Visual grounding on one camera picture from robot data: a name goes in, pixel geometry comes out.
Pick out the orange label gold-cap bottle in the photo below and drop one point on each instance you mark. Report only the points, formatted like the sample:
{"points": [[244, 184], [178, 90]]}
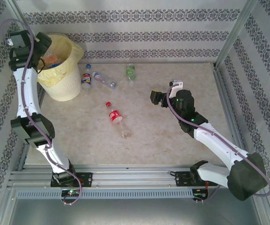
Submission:
{"points": [[51, 58]]}

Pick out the green label white-cap bottle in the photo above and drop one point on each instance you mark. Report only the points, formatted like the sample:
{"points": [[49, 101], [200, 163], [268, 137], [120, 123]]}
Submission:
{"points": [[130, 71]]}

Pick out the red label red-cap cola bottle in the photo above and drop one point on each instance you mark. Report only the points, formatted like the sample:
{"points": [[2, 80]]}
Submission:
{"points": [[114, 116]]}

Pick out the Ganten purple label bottle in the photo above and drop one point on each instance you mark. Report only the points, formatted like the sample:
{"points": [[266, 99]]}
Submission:
{"points": [[102, 78]]}

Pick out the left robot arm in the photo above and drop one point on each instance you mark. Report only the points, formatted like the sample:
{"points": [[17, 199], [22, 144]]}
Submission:
{"points": [[27, 93]]}

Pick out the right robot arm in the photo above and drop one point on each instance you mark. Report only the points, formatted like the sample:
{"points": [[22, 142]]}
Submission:
{"points": [[219, 143]]}

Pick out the yellow plastic bin liner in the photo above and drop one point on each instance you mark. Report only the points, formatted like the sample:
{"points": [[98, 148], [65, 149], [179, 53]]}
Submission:
{"points": [[75, 52]]}

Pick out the white ribbed plastic bin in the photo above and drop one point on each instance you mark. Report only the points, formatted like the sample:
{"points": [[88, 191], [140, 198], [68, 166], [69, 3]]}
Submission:
{"points": [[67, 86]]}

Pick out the blue Pepsi label bottle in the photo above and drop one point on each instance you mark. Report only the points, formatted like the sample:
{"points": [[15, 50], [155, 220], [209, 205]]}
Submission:
{"points": [[86, 79]]}

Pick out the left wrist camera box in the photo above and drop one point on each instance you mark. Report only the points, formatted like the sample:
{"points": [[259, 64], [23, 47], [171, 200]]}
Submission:
{"points": [[10, 42]]}

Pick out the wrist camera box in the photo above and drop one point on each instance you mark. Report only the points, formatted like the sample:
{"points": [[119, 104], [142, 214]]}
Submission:
{"points": [[10, 42], [178, 84]]}

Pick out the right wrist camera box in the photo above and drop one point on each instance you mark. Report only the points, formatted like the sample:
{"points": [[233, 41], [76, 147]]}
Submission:
{"points": [[178, 84]]}

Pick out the aluminium side rail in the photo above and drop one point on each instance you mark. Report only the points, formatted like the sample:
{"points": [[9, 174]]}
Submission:
{"points": [[23, 159], [226, 98]]}

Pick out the aluminium frame post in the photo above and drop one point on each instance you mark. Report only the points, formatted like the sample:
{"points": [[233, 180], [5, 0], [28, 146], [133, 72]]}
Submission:
{"points": [[235, 35], [15, 7]]}

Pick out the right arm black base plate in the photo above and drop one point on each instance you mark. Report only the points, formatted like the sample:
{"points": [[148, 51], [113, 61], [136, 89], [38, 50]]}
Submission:
{"points": [[182, 179]]}

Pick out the aluminium mounting rail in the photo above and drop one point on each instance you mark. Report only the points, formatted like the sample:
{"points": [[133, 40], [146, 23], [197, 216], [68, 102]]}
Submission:
{"points": [[130, 175]]}

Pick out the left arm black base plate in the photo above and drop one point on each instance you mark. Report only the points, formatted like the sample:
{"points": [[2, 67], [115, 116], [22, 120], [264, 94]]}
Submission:
{"points": [[85, 179]]}

